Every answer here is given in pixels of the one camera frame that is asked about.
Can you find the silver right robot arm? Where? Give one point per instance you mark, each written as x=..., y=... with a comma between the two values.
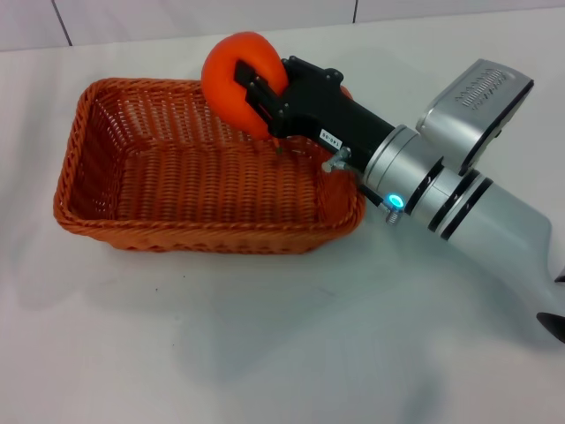
x=485, y=212

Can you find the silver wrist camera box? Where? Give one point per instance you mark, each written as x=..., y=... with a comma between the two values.
x=468, y=110

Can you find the orange woven plastic basket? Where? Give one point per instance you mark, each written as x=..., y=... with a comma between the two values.
x=198, y=185

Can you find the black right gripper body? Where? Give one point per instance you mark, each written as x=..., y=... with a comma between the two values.
x=326, y=110

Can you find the orange toy pear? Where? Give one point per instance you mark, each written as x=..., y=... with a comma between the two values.
x=220, y=59

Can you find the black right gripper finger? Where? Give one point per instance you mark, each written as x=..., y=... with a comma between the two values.
x=262, y=99

